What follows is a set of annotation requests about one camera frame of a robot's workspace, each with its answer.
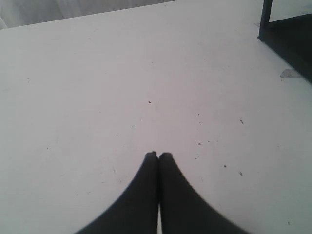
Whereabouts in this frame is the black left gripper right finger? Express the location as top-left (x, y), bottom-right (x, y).
top-left (159, 153), bottom-right (244, 234)

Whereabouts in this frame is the clear tape piece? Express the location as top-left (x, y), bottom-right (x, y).
top-left (280, 69), bottom-right (302, 78)

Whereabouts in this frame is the black metal shelf rack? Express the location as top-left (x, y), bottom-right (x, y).
top-left (258, 0), bottom-right (312, 82)

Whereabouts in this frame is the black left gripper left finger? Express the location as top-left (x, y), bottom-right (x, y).
top-left (78, 152), bottom-right (159, 234)

